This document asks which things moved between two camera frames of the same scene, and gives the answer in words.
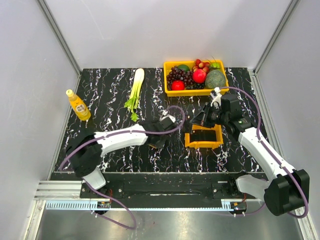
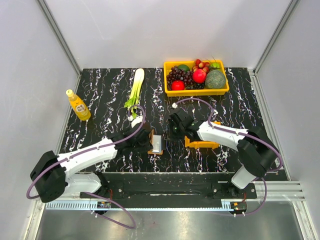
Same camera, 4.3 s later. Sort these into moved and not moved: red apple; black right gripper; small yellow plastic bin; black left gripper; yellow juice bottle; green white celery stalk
Moved: black right gripper; black left gripper
Not moved: yellow juice bottle; small yellow plastic bin; green white celery stalk; red apple
